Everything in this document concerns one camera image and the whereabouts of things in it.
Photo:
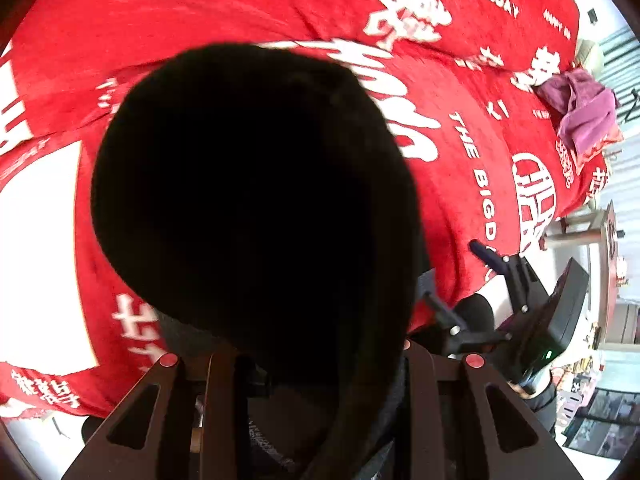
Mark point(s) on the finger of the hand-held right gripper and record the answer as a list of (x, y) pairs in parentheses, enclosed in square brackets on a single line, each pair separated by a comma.
[(437, 305), (487, 255)]

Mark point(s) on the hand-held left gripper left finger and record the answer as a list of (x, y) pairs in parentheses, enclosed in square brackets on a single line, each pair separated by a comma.
[(222, 390)]

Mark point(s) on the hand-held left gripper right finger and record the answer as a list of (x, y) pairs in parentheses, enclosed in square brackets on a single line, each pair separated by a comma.
[(420, 400)]

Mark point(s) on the black pants with floral trim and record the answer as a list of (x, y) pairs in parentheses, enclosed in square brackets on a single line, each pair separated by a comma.
[(260, 195)]

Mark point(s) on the wooden side table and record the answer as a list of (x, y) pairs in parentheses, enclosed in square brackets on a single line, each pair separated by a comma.
[(600, 250)]

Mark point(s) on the red printed blanket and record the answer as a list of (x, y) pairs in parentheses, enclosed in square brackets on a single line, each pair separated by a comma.
[(475, 125)]

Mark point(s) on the purple cloth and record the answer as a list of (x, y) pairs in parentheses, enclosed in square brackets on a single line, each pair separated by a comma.
[(585, 110)]

